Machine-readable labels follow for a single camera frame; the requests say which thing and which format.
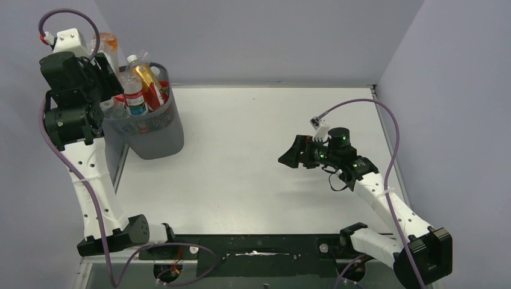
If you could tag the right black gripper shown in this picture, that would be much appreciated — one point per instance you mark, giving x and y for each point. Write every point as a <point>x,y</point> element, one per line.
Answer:
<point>303,144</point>

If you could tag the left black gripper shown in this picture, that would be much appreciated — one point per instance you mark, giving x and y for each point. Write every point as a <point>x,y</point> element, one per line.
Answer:
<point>99,68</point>

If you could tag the orange tinted bottle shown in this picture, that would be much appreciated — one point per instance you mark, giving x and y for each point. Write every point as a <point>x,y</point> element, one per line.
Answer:
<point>109,46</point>

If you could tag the clear bottle red teal label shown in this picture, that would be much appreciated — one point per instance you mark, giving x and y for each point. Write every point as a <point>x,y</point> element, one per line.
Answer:
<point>133,94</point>

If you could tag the clear unlabelled bottle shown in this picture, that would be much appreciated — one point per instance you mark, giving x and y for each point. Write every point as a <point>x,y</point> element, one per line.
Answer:
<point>143,56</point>

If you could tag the brown tea bottle red base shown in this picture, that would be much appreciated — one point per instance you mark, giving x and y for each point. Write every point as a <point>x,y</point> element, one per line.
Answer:
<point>154,94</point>

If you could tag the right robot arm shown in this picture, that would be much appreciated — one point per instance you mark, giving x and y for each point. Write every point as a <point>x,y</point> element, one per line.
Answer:
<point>420,254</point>

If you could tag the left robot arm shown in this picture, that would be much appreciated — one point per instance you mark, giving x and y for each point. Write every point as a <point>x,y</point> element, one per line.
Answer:
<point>71,123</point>

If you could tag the grey mesh waste bin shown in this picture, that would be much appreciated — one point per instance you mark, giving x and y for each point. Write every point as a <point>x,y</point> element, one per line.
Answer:
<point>151,136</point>

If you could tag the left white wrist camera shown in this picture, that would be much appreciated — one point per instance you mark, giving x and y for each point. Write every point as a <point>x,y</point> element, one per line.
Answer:
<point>71,40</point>

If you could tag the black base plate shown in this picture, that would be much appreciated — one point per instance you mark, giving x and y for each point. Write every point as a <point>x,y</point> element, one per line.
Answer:
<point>285,255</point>

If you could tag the aluminium frame rail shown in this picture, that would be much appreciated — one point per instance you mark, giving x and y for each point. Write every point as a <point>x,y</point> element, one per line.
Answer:
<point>346,243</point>

